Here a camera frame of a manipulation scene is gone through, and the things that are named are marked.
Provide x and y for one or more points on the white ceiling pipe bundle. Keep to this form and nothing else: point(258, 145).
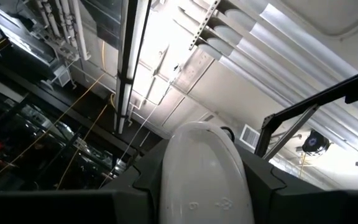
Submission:
point(64, 25)

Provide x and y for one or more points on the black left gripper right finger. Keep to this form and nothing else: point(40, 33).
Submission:
point(263, 183)

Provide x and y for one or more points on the black overhead rig frame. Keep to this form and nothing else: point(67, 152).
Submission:
point(322, 98)

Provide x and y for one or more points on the blue liquid spray bottle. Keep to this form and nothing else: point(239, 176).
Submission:
point(204, 180)

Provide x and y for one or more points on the smooth silver ceiling duct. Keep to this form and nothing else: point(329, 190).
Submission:
point(291, 31)
point(259, 53)
point(253, 74)

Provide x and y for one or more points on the long ceiling light strip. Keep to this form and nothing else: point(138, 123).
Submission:
point(129, 62)

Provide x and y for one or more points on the black yellow ceiling reel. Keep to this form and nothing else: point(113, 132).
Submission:
point(315, 143)

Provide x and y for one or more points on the white wall vent grille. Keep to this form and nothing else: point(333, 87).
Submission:
point(250, 137)

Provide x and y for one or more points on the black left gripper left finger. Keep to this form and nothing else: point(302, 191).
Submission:
point(141, 183)

